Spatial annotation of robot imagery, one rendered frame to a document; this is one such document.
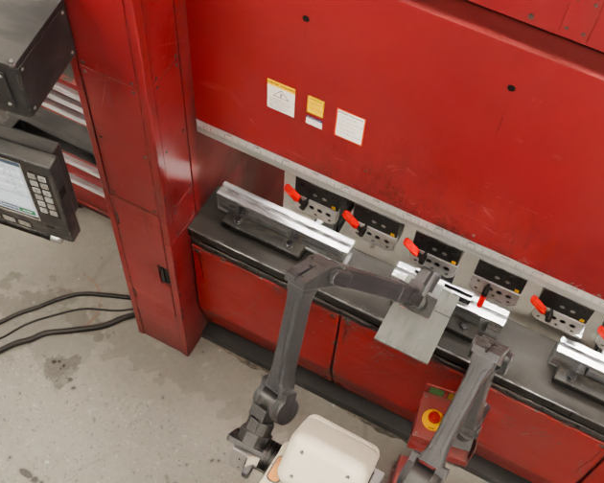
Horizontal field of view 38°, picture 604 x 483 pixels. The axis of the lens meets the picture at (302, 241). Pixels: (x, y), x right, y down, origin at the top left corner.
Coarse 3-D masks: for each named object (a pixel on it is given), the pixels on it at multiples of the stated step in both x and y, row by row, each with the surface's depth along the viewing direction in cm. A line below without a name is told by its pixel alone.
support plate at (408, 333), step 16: (448, 304) 276; (384, 320) 272; (400, 320) 273; (416, 320) 273; (432, 320) 273; (448, 320) 273; (384, 336) 269; (400, 336) 270; (416, 336) 270; (432, 336) 270; (416, 352) 267; (432, 352) 267
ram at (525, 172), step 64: (192, 0) 227; (256, 0) 215; (320, 0) 205; (384, 0) 196; (448, 0) 194; (192, 64) 248; (256, 64) 234; (320, 64) 222; (384, 64) 211; (448, 64) 201; (512, 64) 192; (576, 64) 186; (256, 128) 257; (384, 128) 229; (448, 128) 218; (512, 128) 207; (576, 128) 197; (384, 192) 251; (448, 192) 237; (512, 192) 224; (576, 192) 213; (512, 256) 245; (576, 256) 232
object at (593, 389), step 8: (560, 368) 277; (568, 368) 277; (560, 376) 275; (584, 376) 276; (560, 384) 276; (568, 384) 274; (576, 384) 274; (584, 384) 274; (592, 384) 274; (600, 384) 274; (576, 392) 275; (584, 392) 273; (592, 392) 273; (600, 392) 273; (592, 400) 274; (600, 400) 272
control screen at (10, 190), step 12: (0, 168) 233; (12, 168) 230; (0, 180) 238; (12, 180) 236; (24, 180) 234; (0, 192) 244; (12, 192) 241; (24, 192) 239; (0, 204) 250; (12, 204) 248; (24, 204) 245; (36, 216) 248
